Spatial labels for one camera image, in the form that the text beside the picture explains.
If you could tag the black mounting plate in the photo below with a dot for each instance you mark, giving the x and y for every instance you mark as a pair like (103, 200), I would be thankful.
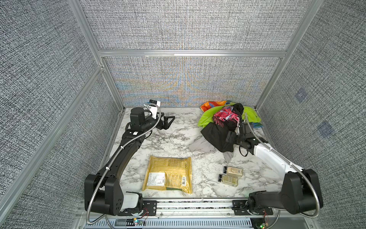
(148, 207)
(243, 207)

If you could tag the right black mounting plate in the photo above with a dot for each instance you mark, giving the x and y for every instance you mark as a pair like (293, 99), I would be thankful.
(243, 207)

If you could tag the lime green cloth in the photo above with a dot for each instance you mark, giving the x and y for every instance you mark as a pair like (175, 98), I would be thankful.
(207, 116)

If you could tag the black cloth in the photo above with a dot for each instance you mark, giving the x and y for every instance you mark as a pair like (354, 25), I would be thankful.
(216, 135)

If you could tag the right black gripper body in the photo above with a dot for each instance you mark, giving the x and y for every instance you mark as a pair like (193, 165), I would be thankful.
(239, 139)

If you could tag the upper spice jar black lid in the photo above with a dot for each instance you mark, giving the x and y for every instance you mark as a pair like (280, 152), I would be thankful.
(233, 171)

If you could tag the aluminium enclosure frame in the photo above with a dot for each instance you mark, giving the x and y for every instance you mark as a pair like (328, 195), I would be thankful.
(71, 71)

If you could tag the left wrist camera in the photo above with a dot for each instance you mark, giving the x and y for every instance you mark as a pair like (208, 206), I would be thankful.
(154, 109)

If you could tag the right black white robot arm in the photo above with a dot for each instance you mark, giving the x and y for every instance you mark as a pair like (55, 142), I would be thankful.
(300, 192)

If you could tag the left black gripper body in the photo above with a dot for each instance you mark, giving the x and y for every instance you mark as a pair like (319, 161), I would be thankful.
(149, 123)

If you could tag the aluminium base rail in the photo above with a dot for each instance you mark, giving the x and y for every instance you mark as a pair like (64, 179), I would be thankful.
(199, 208)

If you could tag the yellow snack bag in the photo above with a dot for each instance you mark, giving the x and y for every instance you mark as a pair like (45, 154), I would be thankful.
(169, 173)

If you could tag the pink red patterned cloth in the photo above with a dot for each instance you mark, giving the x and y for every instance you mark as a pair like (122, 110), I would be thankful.
(227, 116)

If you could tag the grey cloth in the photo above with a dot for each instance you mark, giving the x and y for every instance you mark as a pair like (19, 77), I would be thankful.
(202, 145)

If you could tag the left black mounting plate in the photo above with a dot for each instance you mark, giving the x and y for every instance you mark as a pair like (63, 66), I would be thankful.
(148, 207)

